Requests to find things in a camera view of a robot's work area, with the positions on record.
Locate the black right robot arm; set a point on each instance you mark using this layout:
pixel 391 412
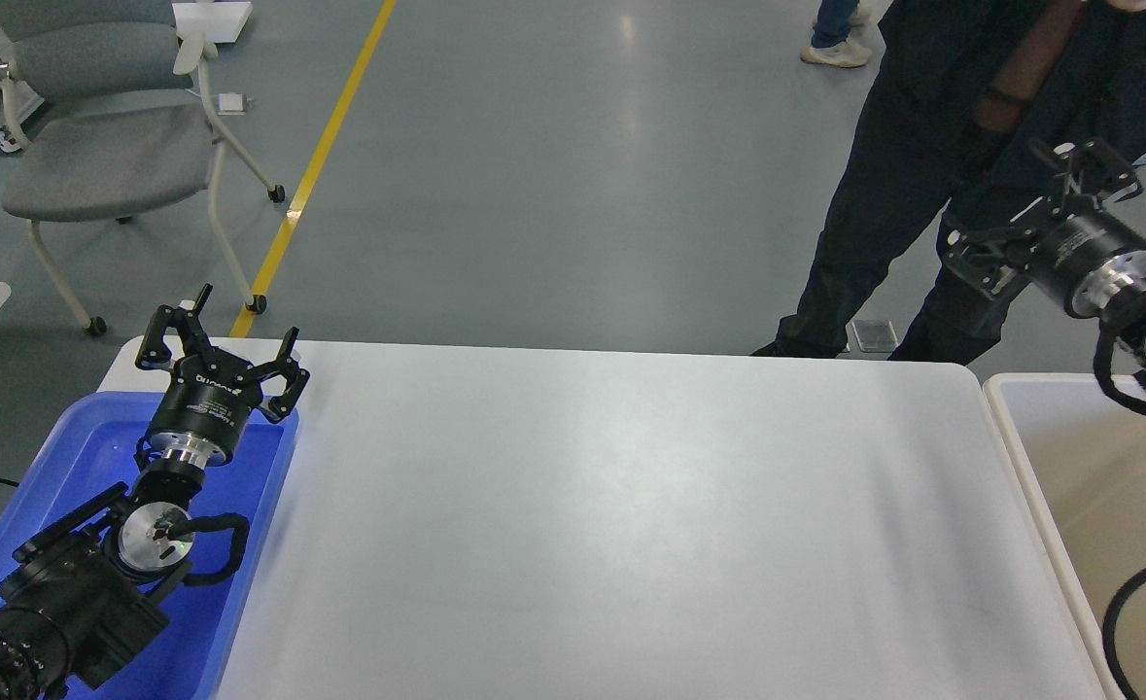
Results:
pixel 1119 364

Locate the grey office chair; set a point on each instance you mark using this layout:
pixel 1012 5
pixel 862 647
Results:
pixel 86 168

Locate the metal floor plate right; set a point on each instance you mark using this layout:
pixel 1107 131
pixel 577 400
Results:
pixel 874 336

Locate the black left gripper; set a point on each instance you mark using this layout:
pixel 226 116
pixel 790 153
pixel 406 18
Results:
pixel 211 402

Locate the person in black clothes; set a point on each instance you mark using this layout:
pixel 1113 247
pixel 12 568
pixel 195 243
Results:
pixel 964 90

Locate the white power adapter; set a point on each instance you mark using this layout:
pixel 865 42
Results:
pixel 231 104

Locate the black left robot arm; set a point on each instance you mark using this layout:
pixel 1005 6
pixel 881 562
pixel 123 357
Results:
pixel 84 600

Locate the white plastic bin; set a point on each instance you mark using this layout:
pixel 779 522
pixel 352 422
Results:
pixel 1081 461

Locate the person in blue jeans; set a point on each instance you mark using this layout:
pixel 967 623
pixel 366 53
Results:
pixel 831 43

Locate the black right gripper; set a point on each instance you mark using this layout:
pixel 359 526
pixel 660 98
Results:
pixel 1087 256

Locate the blue plastic bin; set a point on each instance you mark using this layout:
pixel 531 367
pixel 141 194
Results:
pixel 90 448

